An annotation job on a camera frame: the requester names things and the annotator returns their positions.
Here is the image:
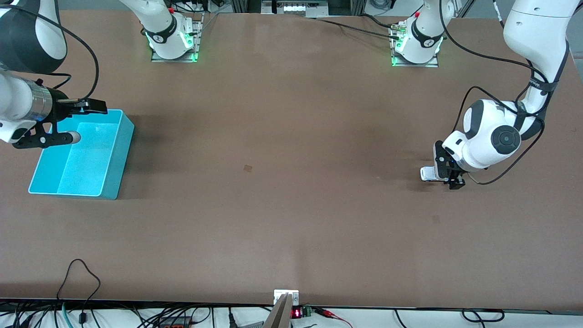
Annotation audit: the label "turquoise plastic bin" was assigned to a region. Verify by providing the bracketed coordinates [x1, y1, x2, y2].
[28, 108, 135, 200]

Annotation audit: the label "silver box with white lights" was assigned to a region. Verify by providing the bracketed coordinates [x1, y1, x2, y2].
[261, 0, 329, 18]

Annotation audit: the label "black box with red switches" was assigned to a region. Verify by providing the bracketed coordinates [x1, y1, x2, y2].
[157, 316, 197, 328]

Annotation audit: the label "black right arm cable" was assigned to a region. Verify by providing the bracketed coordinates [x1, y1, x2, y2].
[14, 5, 100, 103]

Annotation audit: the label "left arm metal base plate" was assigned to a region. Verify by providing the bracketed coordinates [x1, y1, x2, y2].
[390, 23, 439, 68]

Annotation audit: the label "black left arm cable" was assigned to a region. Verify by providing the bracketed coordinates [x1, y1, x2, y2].
[440, 0, 570, 185]

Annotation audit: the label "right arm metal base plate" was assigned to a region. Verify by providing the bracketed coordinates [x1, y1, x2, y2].
[151, 13, 204, 63]

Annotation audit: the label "black coiled cable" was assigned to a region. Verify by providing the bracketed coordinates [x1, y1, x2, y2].
[461, 308, 505, 323]

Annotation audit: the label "thin black looped cable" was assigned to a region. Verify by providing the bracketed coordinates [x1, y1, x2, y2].
[56, 259, 102, 322]

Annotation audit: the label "black cable to arm base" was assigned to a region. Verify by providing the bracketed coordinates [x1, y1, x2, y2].
[316, 14, 402, 41]

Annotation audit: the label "red clip lead wires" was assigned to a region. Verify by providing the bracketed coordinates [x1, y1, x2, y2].
[313, 307, 353, 328]

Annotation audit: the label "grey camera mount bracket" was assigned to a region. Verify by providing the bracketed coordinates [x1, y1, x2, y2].
[263, 290, 300, 328]

